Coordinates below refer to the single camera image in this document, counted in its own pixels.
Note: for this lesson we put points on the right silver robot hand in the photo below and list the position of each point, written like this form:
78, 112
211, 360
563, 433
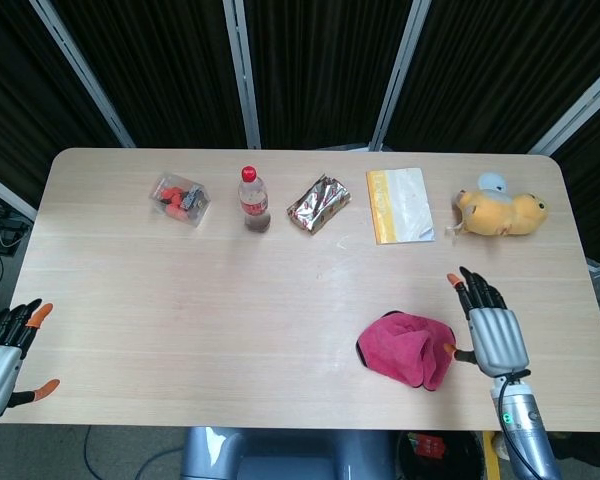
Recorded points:
497, 342

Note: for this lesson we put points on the pink cloth with black trim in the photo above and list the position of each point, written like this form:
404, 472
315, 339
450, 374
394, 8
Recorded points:
400, 347

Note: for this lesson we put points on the black trash bin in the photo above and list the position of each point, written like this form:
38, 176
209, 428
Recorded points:
455, 457

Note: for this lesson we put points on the yellow plush toy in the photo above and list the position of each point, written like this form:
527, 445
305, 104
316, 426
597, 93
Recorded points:
500, 212

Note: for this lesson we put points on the yellow white packet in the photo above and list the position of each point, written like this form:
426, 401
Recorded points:
402, 205

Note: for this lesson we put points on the black pleated curtain panel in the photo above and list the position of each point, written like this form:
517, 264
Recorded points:
495, 70
155, 70
597, 190
25, 100
325, 70

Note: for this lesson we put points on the gold foil snack package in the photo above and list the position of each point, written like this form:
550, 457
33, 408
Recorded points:
320, 202

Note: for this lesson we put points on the grey robot torso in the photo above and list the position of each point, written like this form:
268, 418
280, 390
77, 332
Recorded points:
280, 455

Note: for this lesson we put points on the clear box with orange items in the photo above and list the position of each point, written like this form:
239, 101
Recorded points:
180, 200

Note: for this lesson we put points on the cola bottle with red cap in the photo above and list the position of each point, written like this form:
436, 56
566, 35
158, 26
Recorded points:
254, 202

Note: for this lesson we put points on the silver partition post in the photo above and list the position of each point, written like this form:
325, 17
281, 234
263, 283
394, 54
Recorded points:
242, 75
575, 112
397, 80
85, 80
5, 192

